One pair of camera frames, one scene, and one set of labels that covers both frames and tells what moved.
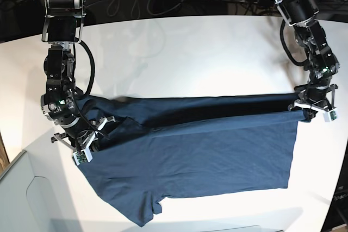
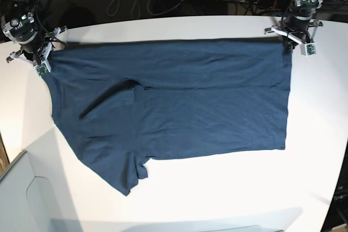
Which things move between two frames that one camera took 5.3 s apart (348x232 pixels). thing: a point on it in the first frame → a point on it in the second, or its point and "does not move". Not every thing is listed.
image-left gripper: [82, 135] → [40, 49]
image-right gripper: [313, 98] → [302, 30]
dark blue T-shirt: [161, 145] → [121, 104]
